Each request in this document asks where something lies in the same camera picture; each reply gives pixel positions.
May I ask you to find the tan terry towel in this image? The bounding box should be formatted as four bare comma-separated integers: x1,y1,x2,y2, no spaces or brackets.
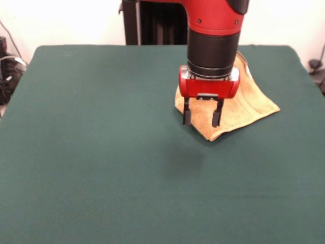
174,52,281,142

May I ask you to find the grey cable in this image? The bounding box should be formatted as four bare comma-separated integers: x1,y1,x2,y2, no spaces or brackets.
0,19,27,68

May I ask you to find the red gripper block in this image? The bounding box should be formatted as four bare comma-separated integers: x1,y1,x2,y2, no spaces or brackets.
178,65,241,127

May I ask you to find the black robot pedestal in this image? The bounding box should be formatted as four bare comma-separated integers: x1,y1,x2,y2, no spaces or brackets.
118,0,190,46

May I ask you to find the dark green table cloth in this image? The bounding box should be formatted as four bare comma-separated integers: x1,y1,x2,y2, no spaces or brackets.
0,45,325,244

